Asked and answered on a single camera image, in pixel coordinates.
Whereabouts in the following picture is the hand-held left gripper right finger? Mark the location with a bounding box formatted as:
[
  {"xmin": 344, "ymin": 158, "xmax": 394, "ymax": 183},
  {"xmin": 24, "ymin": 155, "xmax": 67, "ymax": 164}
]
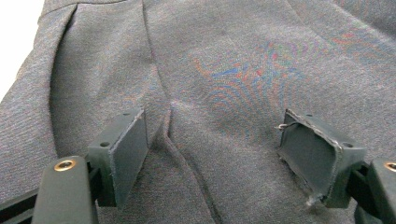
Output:
[{"xmin": 274, "ymin": 108, "xmax": 396, "ymax": 224}]

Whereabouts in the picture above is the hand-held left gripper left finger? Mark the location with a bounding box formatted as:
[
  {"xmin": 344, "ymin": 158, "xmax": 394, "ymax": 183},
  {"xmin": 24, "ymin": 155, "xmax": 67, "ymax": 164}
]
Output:
[{"xmin": 31, "ymin": 106, "xmax": 149, "ymax": 224}]

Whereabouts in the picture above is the dark grey garment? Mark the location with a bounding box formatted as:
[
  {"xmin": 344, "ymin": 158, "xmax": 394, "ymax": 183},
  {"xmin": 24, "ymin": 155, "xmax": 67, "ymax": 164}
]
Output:
[{"xmin": 0, "ymin": 0, "xmax": 396, "ymax": 224}]

